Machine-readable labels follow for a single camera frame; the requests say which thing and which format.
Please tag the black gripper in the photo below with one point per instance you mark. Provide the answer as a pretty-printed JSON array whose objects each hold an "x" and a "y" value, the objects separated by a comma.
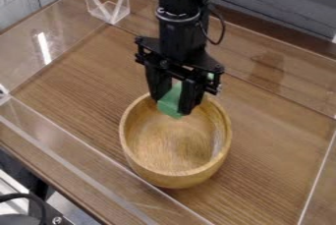
[{"x": 176, "y": 55}]

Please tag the green rectangular block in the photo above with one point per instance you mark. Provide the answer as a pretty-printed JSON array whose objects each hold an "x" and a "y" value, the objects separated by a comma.
[{"x": 168, "y": 102}]

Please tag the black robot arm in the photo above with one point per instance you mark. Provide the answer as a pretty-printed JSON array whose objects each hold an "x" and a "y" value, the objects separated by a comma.
[{"x": 184, "y": 7}]

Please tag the brown wooden bowl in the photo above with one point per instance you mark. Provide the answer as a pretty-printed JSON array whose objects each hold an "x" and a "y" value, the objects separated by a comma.
[{"x": 174, "y": 153}]

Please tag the clear acrylic corner bracket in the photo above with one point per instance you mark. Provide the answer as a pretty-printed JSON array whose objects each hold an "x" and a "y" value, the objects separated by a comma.
[{"x": 108, "y": 11}]

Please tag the black metal bracket with screw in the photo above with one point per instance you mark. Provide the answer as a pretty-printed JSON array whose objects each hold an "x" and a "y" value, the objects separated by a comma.
[{"x": 53, "y": 216}]

